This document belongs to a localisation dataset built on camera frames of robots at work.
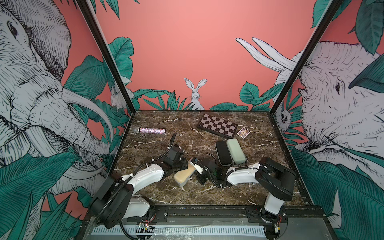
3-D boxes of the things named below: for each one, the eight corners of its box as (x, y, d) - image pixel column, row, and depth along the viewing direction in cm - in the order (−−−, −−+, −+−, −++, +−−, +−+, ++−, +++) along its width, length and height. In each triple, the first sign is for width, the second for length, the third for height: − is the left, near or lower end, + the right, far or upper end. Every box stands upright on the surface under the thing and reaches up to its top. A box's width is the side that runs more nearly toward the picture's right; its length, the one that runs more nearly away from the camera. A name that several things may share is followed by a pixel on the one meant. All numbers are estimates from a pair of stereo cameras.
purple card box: (243, 139, 107) (244, 137, 105) (236, 134, 109) (237, 132, 108) (249, 133, 110) (250, 131, 109) (243, 128, 113) (244, 126, 111)
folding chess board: (197, 127, 112) (197, 125, 110) (203, 115, 121) (203, 113, 118) (233, 139, 106) (234, 137, 104) (237, 125, 114) (238, 123, 112)
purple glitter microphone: (133, 133, 108) (131, 130, 105) (134, 129, 110) (133, 126, 107) (165, 135, 107) (164, 132, 105) (166, 131, 110) (165, 128, 107)
